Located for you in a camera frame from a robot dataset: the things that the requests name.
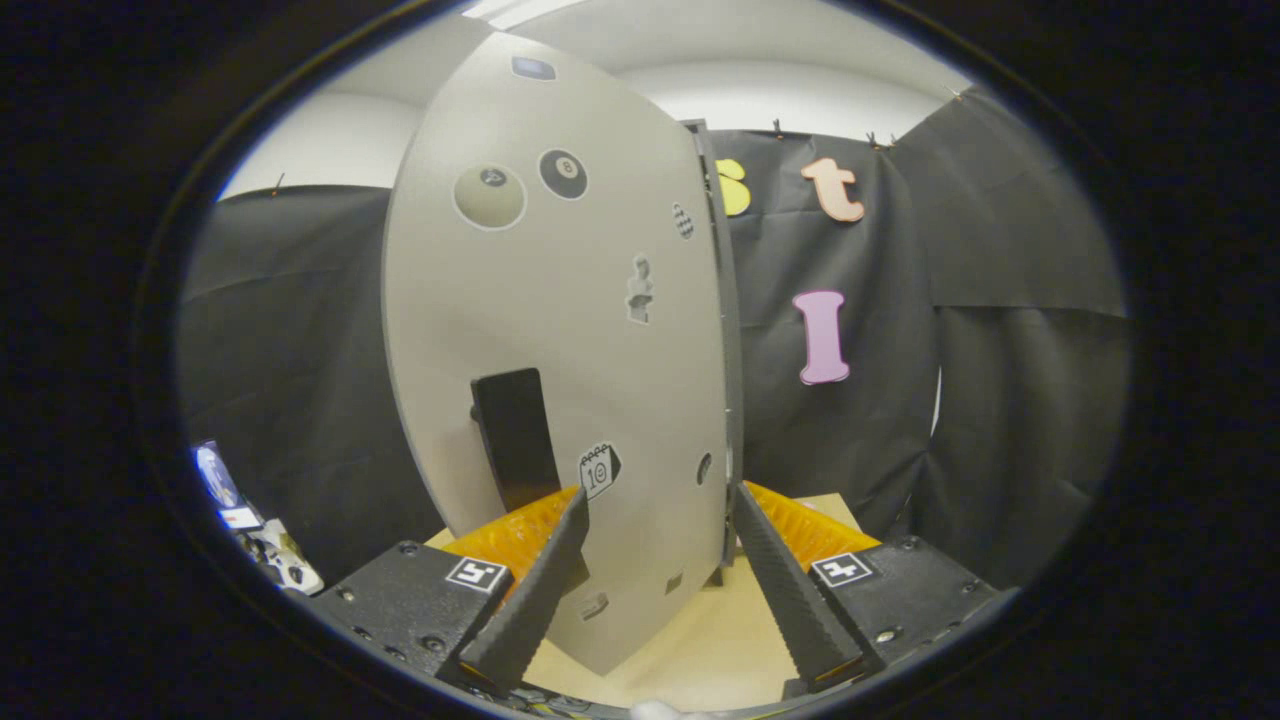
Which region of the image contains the grey shoe cabinet door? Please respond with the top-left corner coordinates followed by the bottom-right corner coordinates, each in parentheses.
top-left (382, 30), bottom-right (737, 677)

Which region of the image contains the blue and white object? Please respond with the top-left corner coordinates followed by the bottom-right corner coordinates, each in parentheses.
top-left (192, 439), bottom-right (264, 532)

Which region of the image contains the long ceiling light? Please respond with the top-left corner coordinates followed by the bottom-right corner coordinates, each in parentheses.
top-left (463, 0), bottom-right (593, 31)

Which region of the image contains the grey shoe cabinet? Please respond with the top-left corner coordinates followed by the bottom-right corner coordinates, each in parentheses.
top-left (683, 118), bottom-right (747, 593)

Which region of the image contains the black backdrop cloth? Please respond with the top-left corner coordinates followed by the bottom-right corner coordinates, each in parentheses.
top-left (178, 84), bottom-right (1133, 593)

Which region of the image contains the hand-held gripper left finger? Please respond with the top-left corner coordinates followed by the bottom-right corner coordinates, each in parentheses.
top-left (308, 485), bottom-right (591, 693)

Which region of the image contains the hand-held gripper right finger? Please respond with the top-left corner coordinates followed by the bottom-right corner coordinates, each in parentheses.
top-left (733, 480), bottom-right (1021, 695)

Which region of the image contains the white fluffy object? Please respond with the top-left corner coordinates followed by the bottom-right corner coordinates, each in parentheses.
top-left (630, 699), bottom-right (723, 720)

